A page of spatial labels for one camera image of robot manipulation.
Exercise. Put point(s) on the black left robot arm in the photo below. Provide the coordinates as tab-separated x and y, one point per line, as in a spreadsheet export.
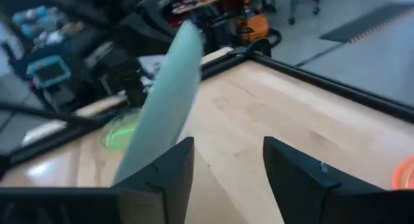
142	29

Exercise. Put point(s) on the wheeled metal cart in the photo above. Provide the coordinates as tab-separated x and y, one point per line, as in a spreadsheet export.
291	20

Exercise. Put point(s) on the black hazard-striped floor mat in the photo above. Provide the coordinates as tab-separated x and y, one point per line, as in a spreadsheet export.
372	23

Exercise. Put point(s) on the pale blue-grey plastic plate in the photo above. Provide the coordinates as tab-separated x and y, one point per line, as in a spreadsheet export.
168	97

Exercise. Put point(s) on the small transparent yellow-green plate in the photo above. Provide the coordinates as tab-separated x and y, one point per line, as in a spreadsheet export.
121	133

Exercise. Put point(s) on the blue bottle pack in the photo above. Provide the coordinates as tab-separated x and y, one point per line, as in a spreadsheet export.
35	18

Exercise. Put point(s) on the black aluminium table frame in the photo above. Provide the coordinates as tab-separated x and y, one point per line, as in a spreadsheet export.
323	83

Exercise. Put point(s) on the blue-framed tablet device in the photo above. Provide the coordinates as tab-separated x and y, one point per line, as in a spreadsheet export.
48	72

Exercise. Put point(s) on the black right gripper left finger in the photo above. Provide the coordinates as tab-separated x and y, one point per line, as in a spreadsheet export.
161	185

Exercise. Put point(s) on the orange vacuum cleaner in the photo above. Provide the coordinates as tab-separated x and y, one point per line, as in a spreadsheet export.
252	26

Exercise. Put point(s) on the salmon pink plastic plate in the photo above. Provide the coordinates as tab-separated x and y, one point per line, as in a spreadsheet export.
406	172

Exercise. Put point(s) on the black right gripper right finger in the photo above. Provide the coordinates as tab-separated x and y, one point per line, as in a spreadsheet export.
297	185

